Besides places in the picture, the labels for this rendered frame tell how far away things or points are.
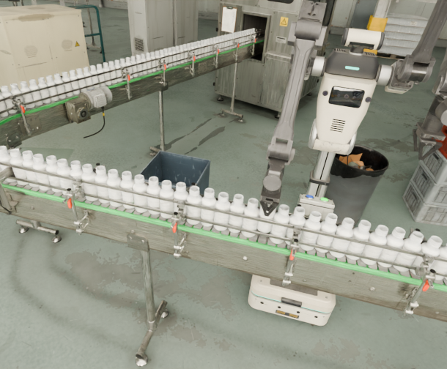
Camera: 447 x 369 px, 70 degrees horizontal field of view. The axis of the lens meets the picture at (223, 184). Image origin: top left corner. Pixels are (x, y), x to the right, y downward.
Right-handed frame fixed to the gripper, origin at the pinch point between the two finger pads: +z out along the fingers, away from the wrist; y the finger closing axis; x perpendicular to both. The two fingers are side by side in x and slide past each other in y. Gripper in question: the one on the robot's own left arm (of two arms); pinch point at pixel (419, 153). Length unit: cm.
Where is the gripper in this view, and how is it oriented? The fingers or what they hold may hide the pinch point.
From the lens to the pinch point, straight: 130.8
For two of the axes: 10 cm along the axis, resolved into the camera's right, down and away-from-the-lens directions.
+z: -0.6, 8.2, 5.7
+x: -9.7, -1.9, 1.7
